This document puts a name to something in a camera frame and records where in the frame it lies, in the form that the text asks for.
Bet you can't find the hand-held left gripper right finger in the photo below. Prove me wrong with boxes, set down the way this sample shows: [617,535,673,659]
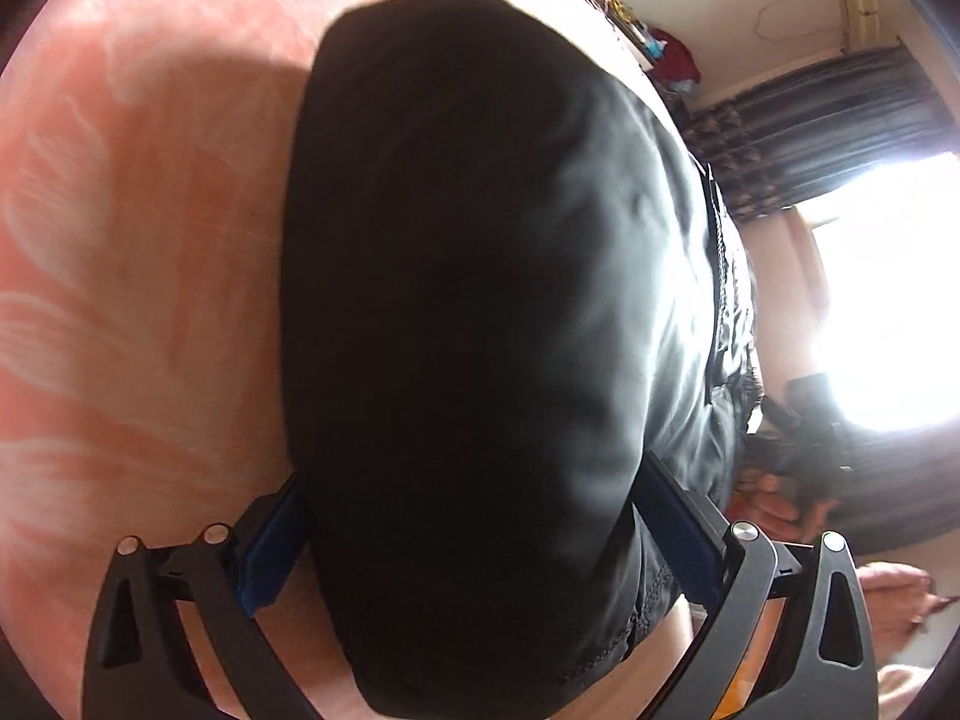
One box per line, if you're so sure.
[637,450,880,720]

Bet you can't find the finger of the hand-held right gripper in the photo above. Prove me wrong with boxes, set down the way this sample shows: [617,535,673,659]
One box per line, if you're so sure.
[759,396,790,466]

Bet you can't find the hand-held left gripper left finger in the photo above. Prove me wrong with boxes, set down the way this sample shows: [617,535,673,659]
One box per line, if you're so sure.
[81,469,323,720]

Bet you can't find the black pants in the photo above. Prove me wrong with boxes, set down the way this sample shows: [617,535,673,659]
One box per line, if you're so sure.
[283,0,766,717]

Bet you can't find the person's right hand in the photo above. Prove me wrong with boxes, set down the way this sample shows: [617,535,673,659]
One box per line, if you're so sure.
[752,472,833,542]

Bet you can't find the bright window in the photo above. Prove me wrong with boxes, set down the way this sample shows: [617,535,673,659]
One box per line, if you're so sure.
[795,154,960,432]

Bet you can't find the beige cloth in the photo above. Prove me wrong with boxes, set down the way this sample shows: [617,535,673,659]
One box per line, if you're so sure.
[876,660,947,720]

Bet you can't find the dark patterned curtain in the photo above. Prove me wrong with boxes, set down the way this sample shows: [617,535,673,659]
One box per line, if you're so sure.
[682,45,960,224]

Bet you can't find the pink printed blanket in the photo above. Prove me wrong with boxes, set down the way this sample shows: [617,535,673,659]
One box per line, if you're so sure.
[0,0,713,720]

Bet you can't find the red cloth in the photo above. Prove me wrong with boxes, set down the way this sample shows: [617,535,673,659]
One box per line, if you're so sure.
[649,28,704,85]

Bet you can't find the white shelf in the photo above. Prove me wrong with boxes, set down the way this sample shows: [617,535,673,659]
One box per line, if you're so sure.
[609,13,655,70]

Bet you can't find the thin wall cable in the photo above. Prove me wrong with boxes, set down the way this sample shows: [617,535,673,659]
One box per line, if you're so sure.
[756,0,817,40]

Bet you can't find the beige wall unit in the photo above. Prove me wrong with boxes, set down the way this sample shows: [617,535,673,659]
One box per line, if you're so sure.
[836,0,899,53]

